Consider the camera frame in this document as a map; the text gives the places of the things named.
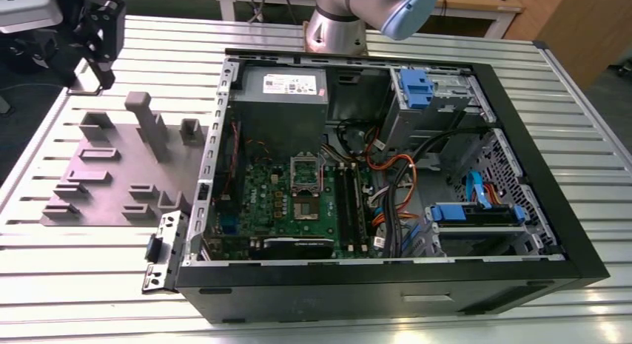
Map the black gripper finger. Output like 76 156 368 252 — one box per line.
74 10 103 64
91 0 126 90

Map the silver square CPU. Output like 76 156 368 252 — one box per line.
67 62 105 96

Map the CPU socket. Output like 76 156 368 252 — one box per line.
292 196 325 222

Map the grey plastic parts rack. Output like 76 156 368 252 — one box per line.
39 91 211 227

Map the grey power supply white label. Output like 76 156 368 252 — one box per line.
230 67 330 160

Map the green motherboard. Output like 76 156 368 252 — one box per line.
205 161 381 260

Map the blue plastic drive latch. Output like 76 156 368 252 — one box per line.
400 68 436 110

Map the tall grey drive cage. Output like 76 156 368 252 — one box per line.
382 66 495 152

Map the black RAM slot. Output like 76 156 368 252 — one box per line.
346 162 370 253
334 163 358 253

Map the black graphics card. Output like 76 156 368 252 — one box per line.
246 235 336 262

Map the hard disk in blue carrier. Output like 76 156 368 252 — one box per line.
425 203 528 226

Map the black open PC case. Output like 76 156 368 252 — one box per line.
175 47 611 325

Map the perforated grey disk bay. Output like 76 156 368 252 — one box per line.
423 201 567 259

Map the wooden cabinet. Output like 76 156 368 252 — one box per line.
503 0 632 90

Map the hanging cable with plug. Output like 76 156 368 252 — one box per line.
245 0 273 24

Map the thin red wire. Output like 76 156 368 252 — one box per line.
221 121 244 203

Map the orange power wire bundle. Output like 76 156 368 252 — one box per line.
368 154 420 226

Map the thick black cable bundle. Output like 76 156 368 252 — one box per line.
382 127 491 258

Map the blue flat data wire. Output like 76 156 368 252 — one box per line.
467 172 493 208

